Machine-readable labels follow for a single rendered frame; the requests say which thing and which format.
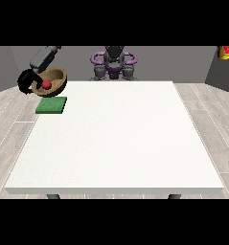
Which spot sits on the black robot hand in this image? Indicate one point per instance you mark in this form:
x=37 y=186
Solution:
x=24 y=82

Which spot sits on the brown wooden bowl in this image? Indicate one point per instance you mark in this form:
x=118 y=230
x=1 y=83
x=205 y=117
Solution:
x=57 y=81

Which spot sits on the small red ball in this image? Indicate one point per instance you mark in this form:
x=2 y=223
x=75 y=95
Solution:
x=47 y=84

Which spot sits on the green square pad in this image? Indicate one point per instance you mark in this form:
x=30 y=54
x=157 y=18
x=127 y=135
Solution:
x=51 y=105

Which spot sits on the yellow cup with melon print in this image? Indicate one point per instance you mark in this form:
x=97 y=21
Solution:
x=225 y=55

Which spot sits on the grey robot trunk purple rings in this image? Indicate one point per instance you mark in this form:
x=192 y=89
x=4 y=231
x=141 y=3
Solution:
x=113 y=71

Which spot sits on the dark table leg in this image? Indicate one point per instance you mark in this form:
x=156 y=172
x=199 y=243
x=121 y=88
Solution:
x=174 y=196
x=53 y=196

